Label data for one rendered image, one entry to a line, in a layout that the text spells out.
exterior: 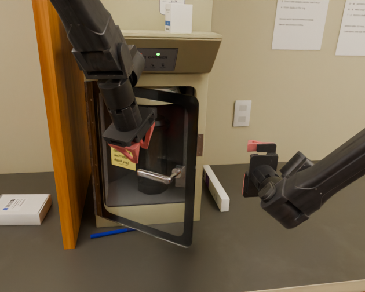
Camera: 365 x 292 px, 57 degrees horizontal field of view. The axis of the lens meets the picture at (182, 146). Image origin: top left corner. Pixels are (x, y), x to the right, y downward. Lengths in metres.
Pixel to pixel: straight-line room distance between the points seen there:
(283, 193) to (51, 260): 0.63
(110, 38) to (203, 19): 0.38
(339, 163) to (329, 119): 1.05
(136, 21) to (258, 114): 0.77
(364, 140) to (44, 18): 0.65
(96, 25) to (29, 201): 0.77
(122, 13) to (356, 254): 0.89
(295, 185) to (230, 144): 0.88
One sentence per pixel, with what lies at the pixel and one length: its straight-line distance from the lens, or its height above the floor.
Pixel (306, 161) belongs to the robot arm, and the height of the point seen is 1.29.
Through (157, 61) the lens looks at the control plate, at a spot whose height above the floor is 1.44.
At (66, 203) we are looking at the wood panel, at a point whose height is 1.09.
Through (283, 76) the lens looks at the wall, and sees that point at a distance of 1.47.
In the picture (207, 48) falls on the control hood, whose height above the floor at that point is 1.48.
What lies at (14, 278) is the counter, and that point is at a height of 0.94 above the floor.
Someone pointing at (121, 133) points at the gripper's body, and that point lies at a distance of 0.66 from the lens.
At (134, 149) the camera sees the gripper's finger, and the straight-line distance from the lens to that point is 0.66.
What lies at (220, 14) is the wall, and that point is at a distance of 1.35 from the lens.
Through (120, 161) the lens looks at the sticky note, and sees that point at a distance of 0.88.
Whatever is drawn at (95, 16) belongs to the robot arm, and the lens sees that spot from 0.53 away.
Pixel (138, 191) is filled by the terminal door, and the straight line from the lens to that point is 0.89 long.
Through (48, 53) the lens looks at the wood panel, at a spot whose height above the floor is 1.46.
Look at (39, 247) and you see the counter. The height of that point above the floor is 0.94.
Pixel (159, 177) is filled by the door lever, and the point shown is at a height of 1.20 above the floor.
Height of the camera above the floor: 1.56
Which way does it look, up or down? 22 degrees down
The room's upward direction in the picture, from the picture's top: 2 degrees clockwise
